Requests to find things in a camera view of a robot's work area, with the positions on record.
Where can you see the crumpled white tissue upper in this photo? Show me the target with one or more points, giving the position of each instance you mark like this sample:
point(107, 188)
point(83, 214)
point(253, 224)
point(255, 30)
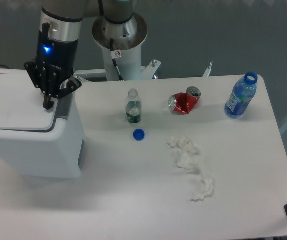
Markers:
point(184, 144)

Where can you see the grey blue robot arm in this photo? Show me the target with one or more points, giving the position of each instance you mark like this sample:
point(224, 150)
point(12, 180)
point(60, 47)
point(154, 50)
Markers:
point(65, 17)

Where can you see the crumpled white tissue lower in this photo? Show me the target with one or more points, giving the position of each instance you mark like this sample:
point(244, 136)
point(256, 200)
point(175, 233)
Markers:
point(203, 185)

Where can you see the crushed red soda can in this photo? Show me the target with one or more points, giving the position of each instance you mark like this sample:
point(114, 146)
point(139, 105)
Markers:
point(184, 102)

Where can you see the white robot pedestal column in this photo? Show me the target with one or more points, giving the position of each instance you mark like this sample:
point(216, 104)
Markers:
point(121, 45)

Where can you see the crumpled white tissue middle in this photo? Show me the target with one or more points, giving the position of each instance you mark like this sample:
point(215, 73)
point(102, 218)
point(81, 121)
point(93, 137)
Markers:
point(187, 161)

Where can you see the blue plastic drink bottle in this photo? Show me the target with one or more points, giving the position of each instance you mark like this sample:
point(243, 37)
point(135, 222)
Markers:
point(242, 94)

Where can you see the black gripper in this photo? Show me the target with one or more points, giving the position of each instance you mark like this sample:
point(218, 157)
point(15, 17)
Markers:
point(52, 58)

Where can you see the blue bottle cap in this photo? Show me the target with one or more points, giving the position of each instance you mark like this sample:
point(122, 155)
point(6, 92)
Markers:
point(139, 134)

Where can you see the clear green-label water bottle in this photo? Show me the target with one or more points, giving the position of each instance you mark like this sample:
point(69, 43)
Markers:
point(133, 107)

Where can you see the white pedestal base frame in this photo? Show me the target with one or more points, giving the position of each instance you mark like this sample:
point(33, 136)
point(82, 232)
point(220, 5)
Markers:
point(100, 75)

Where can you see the crumpled white tissue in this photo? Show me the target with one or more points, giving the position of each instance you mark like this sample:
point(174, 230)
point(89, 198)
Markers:
point(187, 161)
point(184, 144)
point(203, 185)

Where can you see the white trash can lid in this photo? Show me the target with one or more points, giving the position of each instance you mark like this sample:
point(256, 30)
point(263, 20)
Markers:
point(21, 104)

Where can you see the white trash can body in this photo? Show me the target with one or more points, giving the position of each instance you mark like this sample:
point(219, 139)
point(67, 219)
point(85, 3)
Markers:
point(53, 153)

